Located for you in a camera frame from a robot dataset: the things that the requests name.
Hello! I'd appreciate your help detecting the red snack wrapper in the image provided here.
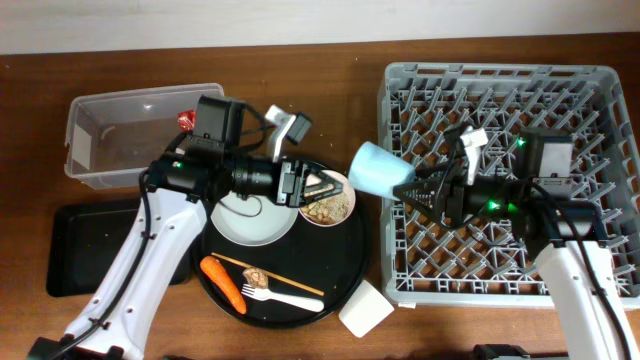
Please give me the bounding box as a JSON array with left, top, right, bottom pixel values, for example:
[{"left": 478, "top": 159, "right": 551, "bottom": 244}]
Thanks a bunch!
[{"left": 177, "top": 110, "right": 196, "bottom": 132}]

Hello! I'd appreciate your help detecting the white cup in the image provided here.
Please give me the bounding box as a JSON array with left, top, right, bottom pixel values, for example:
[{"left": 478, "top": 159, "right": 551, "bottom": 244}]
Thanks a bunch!
[{"left": 338, "top": 280, "right": 394, "bottom": 338}]

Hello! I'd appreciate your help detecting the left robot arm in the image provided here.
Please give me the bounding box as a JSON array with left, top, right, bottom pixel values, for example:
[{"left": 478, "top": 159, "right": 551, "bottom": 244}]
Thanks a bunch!
[{"left": 27, "top": 96, "right": 343, "bottom": 359}]

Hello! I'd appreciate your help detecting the white plastic fork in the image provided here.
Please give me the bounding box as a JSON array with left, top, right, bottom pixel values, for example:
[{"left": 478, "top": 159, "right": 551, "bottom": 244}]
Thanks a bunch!
[{"left": 241, "top": 284, "right": 324, "bottom": 312}]

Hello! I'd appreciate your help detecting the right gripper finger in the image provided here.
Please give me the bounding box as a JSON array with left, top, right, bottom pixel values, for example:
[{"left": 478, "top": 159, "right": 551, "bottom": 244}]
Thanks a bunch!
[
  {"left": 415, "top": 163, "right": 448, "bottom": 180},
  {"left": 393, "top": 180, "right": 442, "bottom": 222}
]

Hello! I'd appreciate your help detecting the grey dishwasher rack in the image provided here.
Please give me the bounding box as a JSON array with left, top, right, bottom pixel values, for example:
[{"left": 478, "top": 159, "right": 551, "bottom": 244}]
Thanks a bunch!
[{"left": 377, "top": 61, "right": 640, "bottom": 312}]

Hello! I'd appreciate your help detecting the orange carrot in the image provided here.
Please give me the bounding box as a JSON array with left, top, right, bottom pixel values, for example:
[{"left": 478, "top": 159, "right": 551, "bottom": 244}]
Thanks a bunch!
[{"left": 200, "top": 256, "right": 247, "bottom": 315}]

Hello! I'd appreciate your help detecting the grey plate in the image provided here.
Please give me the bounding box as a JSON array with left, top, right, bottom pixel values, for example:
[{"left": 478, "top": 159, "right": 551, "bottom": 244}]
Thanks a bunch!
[{"left": 210, "top": 192, "right": 298, "bottom": 247}]

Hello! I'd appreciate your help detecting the brown food scrap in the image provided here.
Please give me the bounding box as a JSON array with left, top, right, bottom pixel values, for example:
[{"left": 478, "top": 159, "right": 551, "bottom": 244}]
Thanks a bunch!
[{"left": 243, "top": 267, "right": 268, "bottom": 289}]

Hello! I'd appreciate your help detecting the wooden chopstick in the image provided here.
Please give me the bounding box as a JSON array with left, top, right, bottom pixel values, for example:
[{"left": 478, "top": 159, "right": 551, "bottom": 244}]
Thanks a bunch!
[{"left": 210, "top": 252, "right": 325, "bottom": 297}]

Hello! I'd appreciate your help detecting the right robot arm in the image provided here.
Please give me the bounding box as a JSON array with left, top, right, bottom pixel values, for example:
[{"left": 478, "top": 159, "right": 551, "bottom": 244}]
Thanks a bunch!
[{"left": 393, "top": 128, "right": 639, "bottom": 359}]

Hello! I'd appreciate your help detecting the clear plastic bin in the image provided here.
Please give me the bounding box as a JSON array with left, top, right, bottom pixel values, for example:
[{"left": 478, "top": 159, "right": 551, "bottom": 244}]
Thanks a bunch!
[{"left": 64, "top": 83, "right": 224, "bottom": 190}]

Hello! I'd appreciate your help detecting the round black tray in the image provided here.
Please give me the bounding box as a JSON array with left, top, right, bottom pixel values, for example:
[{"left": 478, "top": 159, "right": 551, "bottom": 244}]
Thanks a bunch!
[{"left": 190, "top": 194, "right": 372, "bottom": 329}]

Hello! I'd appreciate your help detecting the light blue cup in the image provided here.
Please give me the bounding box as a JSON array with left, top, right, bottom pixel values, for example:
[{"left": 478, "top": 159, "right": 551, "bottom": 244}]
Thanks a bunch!
[{"left": 348, "top": 142, "right": 415, "bottom": 200}]

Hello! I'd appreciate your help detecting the black rectangular tray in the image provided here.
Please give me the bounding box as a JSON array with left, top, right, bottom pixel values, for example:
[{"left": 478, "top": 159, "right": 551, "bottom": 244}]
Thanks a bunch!
[{"left": 46, "top": 198, "right": 194, "bottom": 299}]

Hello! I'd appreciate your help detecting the pink bowl with scraps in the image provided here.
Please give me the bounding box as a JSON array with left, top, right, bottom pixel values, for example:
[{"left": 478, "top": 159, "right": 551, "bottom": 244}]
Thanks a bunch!
[{"left": 299, "top": 170, "right": 356, "bottom": 227}]

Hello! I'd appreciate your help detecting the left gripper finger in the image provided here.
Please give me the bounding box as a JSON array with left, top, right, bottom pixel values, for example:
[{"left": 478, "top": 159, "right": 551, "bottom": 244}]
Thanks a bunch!
[
  {"left": 303, "top": 184, "right": 343, "bottom": 203},
  {"left": 305, "top": 170, "right": 343, "bottom": 189}
]

